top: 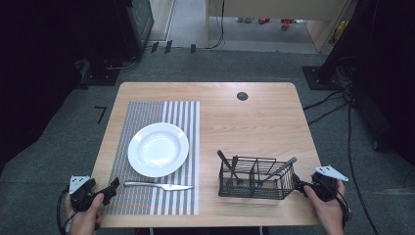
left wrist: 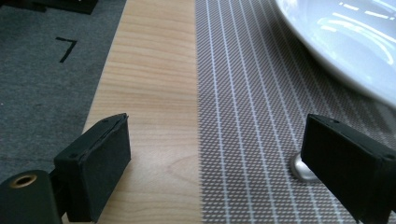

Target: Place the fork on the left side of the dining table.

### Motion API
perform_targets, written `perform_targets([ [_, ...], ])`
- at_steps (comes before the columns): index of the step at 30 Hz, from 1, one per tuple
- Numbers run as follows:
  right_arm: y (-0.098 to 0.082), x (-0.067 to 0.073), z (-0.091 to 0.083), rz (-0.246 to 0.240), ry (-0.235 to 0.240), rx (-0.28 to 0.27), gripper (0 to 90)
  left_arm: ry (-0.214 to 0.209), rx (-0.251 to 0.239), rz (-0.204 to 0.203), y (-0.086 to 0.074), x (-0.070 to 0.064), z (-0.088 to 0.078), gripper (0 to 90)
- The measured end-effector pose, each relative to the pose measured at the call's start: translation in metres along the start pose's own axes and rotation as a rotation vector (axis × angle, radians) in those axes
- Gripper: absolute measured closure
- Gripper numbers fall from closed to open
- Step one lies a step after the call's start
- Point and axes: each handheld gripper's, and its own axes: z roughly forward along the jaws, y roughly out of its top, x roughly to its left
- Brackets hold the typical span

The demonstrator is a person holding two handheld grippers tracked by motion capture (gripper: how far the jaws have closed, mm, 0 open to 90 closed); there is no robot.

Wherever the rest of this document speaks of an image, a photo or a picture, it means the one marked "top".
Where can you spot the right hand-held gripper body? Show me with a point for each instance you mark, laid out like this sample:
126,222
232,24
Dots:
326,183

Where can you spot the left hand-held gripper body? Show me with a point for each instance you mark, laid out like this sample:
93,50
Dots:
81,192

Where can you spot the person's left hand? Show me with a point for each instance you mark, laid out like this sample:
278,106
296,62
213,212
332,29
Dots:
85,219

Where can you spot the person's right hand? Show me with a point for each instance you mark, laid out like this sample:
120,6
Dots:
326,213

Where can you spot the silver table knife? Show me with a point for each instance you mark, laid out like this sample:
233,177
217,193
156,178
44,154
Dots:
156,185

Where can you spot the white round plate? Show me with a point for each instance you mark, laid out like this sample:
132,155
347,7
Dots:
158,150

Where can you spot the dark metal fork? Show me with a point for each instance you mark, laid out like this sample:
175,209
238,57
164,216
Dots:
233,169

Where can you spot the striped woven placemat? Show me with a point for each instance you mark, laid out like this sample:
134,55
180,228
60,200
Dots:
147,111

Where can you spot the black stand base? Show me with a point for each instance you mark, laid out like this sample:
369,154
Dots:
318,78
99,76

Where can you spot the light wooden cabinet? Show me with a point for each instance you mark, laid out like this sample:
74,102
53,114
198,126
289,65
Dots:
323,32

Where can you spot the dark monitor screen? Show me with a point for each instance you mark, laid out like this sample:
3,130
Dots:
142,23

